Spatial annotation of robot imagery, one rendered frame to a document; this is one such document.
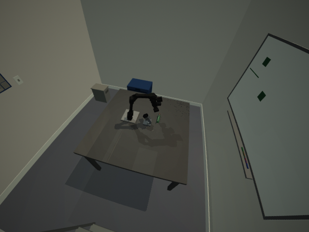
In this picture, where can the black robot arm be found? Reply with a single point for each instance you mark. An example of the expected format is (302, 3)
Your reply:
(151, 96)

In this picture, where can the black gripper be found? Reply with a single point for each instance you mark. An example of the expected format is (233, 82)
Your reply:
(155, 107)

